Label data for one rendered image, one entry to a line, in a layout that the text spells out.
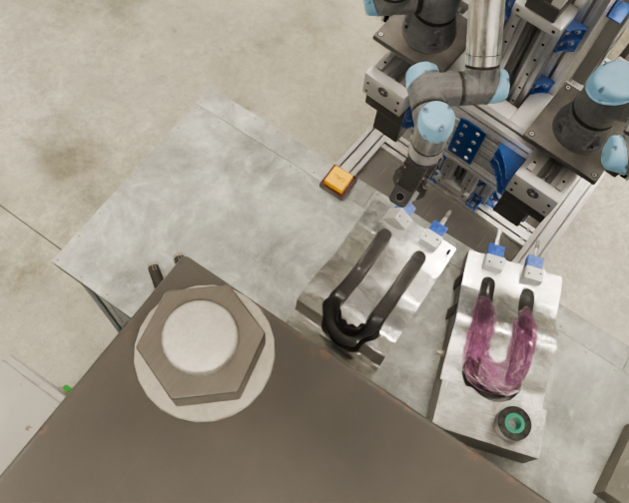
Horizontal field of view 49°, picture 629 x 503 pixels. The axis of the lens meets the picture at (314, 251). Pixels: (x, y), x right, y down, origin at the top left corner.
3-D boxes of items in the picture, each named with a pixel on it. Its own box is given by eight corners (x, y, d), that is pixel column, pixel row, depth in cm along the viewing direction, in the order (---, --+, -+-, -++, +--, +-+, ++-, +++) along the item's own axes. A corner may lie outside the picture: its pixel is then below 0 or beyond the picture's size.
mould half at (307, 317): (370, 212, 197) (376, 190, 184) (448, 260, 192) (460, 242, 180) (268, 352, 180) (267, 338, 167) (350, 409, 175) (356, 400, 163)
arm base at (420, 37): (421, 1, 197) (428, -25, 188) (465, 29, 194) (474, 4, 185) (390, 33, 192) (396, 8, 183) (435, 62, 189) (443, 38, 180)
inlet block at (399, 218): (406, 183, 190) (419, 181, 186) (417, 196, 192) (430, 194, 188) (381, 218, 186) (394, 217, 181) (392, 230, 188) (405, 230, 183)
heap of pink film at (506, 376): (473, 290, 183) (481, 280, 176) (538, 310, 182) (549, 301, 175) (451, 384, 173) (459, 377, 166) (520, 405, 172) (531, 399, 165)
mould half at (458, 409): (464, 256, 193) (474, 241, 183) (555, 283, 191) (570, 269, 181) (422, 431, 174) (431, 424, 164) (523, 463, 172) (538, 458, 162)
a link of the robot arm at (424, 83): (448, 79, 159) (457, 119, 155) (400, 82, 158) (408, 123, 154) (456, 57, 152) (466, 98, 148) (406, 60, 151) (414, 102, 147)
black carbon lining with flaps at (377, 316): (379, 229, 187) (385, 213, 179) (430, 260, 185) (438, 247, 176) (308, 329, 175) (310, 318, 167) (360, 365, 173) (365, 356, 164)
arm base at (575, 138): (570, 96, 187) (585, 73, 178) (619, 127, 184) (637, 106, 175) (541, 133, 182) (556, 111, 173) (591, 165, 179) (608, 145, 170)
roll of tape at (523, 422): (497, 403, 167) (501, 401, 163) (529, 414, 166) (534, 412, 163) (490, 435, 164) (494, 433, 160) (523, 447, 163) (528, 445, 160)
